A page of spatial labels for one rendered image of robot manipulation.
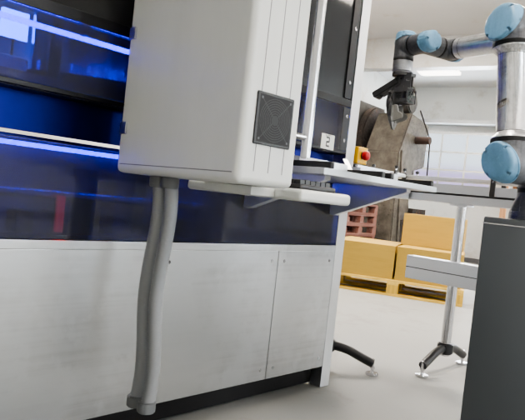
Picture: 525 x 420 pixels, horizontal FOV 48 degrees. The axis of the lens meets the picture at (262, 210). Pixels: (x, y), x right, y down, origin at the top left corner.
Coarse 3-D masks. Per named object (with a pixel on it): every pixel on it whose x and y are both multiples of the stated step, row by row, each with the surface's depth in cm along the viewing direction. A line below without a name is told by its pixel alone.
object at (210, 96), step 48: (144, 0) 157; (192, 0) 142; (240, 0) 129; (288, 0) 133; (144, 48) 155; (192, 48) 141; (240, 48) 128; (288, 48) 134; (144, 96) 154; (192, 96) 139; (240, 96) 128; (288, 96) 135; (144, 144) 153; (192, 144) 138; (240, 144) 127; (288, 144) 136
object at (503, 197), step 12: (432, 180) 312; (444, 180) 300; (456, 180) 296; (468, 180) 292; (480, 180) 288; (492, 180) 280; (420, 192) 306; (432, 192) 301; (444, 192) 297; (456, 192) 293; (468, 192) 289; (480, 192) 285; (492, 192) 280; (504, 192) 277; (516, 192) 273; (468, 204) 288; (480, 204) 284; (492, 204) 280; (504, 204) 277
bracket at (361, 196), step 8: (336, 184) 241; (344, 184) 238; (336, 192) 241; (344, 192) 238; (352, 192) 235; (360, 192) 233; (368, 192) 230; (376, 192) 228; (384, 192) 226; (392, 192) 223; (400, 192) 221; (408, 192) 221; (352, 200) 235; (360, 200) 233; (368, 200) 230; (376, 200) 228; (384, 200) 228; (336, 208) 240; (344, 208) 238; (352, 208) 235
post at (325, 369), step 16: (368, 0) 248; (368, 16) 249; (352, 96) 247; (352, 112) 248; (352, 128) 249; (352, 144) 250; (336, 160) 250; (352, 160) 251; (336, 240) 248; (336, 256) 249; (336, 272) 250; (336, 288) 251; (336, 304) 252; (320, 368) 250; (320, 384) 250
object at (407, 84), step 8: (392, 72) 223; (400, 72) 220; (408, 72) 219; (400, 80) 224; (408, 80) 219; (392, 88) 222; (400, 88) 219; (408, 88) 218; (392, 96) 221; (400, 96) 220; (408, 96) 219; (400, 104) 226; (408, 104) 223
